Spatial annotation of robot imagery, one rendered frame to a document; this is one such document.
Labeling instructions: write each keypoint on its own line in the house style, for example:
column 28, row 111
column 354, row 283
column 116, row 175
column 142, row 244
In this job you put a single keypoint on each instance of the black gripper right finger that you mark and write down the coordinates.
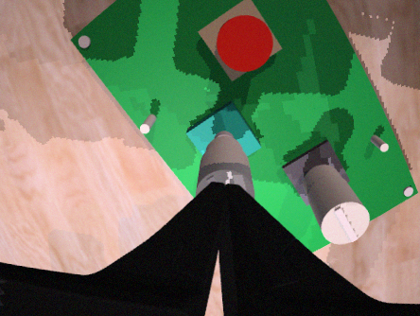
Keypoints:
column 266, row 271

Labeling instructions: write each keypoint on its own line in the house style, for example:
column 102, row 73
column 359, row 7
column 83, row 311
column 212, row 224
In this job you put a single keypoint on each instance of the green circuit board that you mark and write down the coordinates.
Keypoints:
column 203, row 80

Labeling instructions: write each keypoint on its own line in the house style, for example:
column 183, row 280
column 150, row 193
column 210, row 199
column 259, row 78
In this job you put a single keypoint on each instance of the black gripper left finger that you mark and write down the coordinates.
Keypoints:
column 169, row 274

